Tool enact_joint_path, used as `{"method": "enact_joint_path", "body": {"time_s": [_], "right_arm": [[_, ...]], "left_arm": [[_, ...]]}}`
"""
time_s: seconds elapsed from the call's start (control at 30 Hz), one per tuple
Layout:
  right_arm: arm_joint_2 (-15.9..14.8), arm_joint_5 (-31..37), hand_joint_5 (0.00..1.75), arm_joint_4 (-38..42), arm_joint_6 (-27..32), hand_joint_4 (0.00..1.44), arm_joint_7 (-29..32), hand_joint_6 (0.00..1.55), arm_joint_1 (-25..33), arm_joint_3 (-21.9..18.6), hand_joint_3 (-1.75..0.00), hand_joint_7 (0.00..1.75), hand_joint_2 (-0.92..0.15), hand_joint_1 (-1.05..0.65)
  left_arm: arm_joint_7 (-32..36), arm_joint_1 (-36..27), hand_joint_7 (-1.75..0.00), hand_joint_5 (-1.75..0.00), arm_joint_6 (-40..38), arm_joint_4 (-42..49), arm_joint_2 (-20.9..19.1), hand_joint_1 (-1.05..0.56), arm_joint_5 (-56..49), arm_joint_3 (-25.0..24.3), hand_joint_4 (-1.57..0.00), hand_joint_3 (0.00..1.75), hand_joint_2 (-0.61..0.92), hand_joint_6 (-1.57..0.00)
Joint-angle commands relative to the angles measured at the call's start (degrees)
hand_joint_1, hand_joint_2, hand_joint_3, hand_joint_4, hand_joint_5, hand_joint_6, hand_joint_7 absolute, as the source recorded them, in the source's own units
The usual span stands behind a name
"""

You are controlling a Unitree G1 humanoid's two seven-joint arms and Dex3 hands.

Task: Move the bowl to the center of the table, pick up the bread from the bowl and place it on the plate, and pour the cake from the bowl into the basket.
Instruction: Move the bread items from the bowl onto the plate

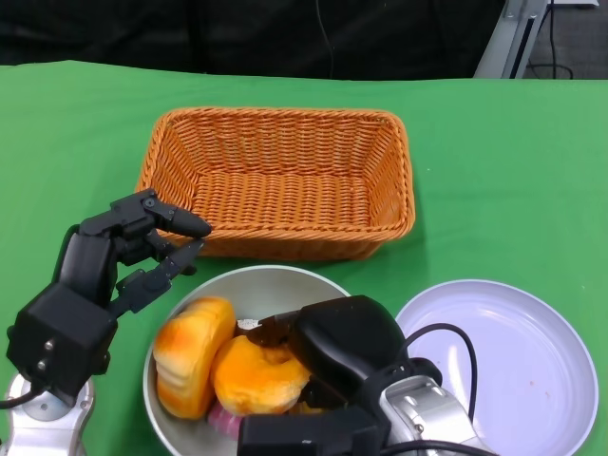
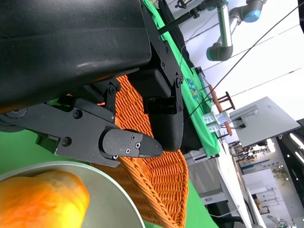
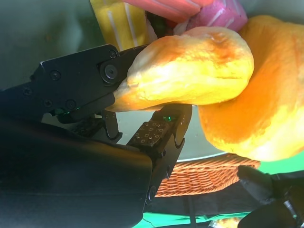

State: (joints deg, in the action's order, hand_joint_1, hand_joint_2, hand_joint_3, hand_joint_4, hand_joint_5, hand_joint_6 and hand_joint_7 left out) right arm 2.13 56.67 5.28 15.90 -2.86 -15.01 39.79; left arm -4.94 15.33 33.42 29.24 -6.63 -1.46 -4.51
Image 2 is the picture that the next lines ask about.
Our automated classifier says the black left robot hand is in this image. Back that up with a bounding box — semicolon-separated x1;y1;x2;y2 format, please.
0;0;185;169

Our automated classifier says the grey-green round bowl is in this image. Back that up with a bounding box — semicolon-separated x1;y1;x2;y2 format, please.
0;161;146;228

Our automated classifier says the golden sliced loaf bread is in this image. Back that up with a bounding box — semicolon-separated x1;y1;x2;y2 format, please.
0;170;91;228

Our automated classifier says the orange wicker basket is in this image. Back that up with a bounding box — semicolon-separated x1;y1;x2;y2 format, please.
66;76;190;228

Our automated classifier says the black tripod bar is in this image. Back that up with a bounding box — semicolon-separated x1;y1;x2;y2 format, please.
158;8;202;34

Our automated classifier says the green tablecloth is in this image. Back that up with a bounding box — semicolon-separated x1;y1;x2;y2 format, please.
0;95;219;228

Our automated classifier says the brown wooden rack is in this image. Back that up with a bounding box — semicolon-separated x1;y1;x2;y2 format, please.
208;84;236;137

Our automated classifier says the black backdrop cloth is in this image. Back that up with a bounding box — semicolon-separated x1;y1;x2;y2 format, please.
180;111;209;155

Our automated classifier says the clear plastic holder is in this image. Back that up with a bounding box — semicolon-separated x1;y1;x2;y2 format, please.
203;111;230;133

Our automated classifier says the printed green cloth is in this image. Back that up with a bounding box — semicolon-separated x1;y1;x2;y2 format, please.
142;0;220;160

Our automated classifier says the grey flat panel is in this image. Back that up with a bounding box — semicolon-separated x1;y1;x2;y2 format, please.
229;96;301;146

